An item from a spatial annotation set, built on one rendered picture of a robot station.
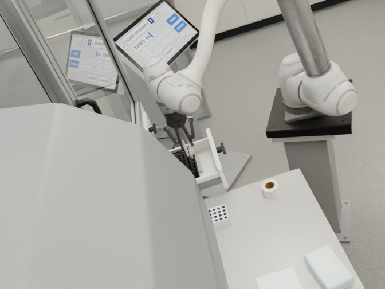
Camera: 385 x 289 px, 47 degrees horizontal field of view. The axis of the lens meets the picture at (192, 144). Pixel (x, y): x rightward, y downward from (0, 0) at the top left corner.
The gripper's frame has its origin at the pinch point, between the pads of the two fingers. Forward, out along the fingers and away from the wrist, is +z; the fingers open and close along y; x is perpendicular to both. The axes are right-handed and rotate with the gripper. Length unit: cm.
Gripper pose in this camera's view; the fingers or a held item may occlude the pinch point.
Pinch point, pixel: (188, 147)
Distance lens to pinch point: 183.3
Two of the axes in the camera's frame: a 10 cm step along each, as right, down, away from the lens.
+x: -1.4, -5.8, 8.1
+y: 9.4, -3.3, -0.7
